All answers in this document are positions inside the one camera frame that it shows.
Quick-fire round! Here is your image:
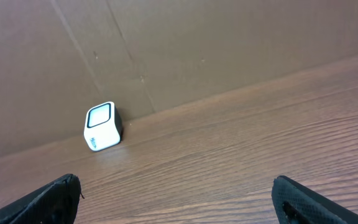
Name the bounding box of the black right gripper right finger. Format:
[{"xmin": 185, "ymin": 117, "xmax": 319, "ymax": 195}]
[{"xmin": 272, "ymin": 175, "xmax": 358, "ymax": 224}]

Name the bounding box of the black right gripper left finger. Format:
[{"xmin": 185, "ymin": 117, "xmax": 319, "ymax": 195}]
[{"xmin": 0, "ymin": 174, "xmax": 81, "ymax": 224}]

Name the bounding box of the white barcode scanner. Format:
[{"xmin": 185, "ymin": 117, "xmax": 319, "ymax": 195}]
[{"xmin": 83, "ymin": 101, "xmax": 123, "ymax": 152}]

